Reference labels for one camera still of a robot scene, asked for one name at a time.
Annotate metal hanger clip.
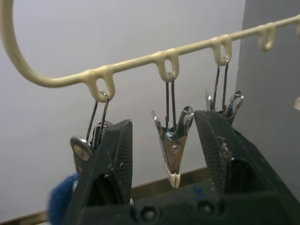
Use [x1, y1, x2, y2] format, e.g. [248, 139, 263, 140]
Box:
[70, 91, 113, 174]
[150, 73, 195, 188]
[205, 57, 244, 122]

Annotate cream coated wire clip hanger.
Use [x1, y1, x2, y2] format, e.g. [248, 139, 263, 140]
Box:
[0, 0, 300, 102]

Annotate blue sock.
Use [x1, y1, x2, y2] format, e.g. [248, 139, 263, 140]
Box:
[47, 172, 80, 225]

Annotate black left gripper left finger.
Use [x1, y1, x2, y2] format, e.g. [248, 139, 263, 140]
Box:
[63, 119, 134, 225]

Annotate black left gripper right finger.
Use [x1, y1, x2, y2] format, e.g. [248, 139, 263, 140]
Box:
[194, 110, 300, 207]

